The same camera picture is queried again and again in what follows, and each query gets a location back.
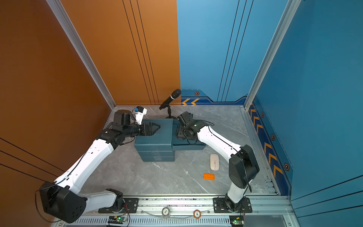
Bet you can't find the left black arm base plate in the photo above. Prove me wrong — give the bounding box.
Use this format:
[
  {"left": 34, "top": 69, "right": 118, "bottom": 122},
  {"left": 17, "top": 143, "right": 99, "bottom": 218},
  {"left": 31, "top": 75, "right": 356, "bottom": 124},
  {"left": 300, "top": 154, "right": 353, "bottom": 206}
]
[{"left": 98, "top": 198, "right": 139, "bottom": 214}]

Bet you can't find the aluminium front rail frame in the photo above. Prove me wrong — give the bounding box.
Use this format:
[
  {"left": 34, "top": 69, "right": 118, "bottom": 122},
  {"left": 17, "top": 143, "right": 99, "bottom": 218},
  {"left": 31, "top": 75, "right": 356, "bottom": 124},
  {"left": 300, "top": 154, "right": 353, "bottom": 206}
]
[{"left": 55, "top": 194, "right": 300, "bottom": 227}]

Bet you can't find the teal top drawer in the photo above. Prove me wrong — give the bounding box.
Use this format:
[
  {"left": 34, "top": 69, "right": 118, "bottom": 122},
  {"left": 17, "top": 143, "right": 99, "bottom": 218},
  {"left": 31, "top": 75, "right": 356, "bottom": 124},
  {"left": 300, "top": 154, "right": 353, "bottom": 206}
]
[{"left": 172, "top": 119, "right": 206, "bottom": 151}]

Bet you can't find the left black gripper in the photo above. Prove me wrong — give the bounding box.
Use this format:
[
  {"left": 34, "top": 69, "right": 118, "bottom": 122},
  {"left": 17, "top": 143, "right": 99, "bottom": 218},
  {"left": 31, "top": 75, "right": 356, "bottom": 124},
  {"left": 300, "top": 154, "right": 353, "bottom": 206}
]
[{"left": 123, "top": 121, "right": 161, "bottom": 139}]

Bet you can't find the orange round rail sticker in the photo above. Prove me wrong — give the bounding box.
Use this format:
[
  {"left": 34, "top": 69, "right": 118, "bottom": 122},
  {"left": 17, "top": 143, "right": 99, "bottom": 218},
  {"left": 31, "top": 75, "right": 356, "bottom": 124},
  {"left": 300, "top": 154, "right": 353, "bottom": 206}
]
[{"left": 193, "top": 210, "right": 201, "bottom": 219}]

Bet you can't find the orange toy brick plate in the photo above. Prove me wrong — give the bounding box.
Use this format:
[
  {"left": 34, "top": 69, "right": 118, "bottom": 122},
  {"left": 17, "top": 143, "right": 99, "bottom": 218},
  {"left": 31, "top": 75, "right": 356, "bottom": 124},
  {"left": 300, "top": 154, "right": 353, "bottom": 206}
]
[{"left": 203, "top": 173, "right": 215, "bottom": 181}]

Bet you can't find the grey round rail sticker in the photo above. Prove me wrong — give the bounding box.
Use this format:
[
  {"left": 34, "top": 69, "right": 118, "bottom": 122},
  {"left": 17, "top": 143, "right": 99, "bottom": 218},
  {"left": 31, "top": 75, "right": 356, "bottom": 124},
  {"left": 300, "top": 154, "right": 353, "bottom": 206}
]
[{"left": 162, "top": 207, "right": 170, "bottom": 217}]

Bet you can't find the right green circuit board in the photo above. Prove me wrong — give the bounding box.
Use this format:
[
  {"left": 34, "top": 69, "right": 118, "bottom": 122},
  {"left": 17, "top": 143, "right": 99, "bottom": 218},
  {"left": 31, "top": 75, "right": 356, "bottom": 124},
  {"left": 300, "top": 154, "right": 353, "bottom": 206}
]
[{"left": 229, "top": 216, "right": 244, "bottom": 227}]

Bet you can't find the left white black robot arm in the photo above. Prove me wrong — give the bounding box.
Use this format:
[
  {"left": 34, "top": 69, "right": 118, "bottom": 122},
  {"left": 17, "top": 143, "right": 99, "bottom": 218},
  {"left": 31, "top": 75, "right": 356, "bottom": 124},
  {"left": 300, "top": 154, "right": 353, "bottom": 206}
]
[{"left": 35, "top": 109, "right": 161, "bottom": 223}]

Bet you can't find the teal drawer cabinet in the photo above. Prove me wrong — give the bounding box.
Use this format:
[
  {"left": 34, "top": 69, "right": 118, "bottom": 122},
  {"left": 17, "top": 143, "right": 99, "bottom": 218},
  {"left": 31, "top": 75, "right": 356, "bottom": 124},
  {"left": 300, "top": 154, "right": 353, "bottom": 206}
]
[{"left": 134, "top": 119, "right": 175, "bottom": 162}]

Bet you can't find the black microphone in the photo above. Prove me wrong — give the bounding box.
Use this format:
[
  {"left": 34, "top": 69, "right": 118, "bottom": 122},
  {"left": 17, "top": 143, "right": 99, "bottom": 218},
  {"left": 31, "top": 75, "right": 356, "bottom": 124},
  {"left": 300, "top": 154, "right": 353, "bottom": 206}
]
[{"left": 159, "top": 89, "right": 182, "bottom": 110}]

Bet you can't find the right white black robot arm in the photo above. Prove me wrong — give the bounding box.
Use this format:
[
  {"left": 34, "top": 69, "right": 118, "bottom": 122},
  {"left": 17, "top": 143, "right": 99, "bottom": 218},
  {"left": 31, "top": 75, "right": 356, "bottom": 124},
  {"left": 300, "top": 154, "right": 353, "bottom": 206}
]
[{"left": 177, "top": 112, "right": 260, "bottom": 212}]

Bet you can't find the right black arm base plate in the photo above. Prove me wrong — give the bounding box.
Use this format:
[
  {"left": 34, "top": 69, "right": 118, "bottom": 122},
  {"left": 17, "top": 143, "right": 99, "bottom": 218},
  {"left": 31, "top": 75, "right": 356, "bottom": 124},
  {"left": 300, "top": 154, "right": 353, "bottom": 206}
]
[{"left": 213, "top": 197, "right": 252, "bottom": 213}]

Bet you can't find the left green circuit board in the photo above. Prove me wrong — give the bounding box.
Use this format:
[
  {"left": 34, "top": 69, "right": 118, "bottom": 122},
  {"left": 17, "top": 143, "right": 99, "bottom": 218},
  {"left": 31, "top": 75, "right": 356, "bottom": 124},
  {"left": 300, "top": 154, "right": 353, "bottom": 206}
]
[{"left": 107, "top": 216, "right": 129, "bottom": 225}]

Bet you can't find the black microphone stand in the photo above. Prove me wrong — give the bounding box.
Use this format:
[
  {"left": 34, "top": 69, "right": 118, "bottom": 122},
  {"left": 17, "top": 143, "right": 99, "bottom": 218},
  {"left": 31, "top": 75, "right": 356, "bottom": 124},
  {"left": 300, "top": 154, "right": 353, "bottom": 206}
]
[{"left": 166, "top": 105, "right": 177, "bottom": 119}]

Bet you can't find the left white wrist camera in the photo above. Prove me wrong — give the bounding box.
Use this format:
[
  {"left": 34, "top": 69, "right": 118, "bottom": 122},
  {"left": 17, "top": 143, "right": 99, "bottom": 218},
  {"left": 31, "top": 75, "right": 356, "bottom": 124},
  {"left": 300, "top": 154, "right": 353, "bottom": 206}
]
[{"left": 133, "top": 106, "right": 147, "bottom": 125}]

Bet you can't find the green circuit board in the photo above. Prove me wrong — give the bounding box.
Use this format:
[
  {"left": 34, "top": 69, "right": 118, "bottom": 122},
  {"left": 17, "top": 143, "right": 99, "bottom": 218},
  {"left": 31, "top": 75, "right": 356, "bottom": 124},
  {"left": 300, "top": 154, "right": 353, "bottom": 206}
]
[
  {"left": 107, "top": 216, "right": 129, "bottom": 225},
  {"left": 229, "top": 216, "right": 244, "bottom": 227}
]

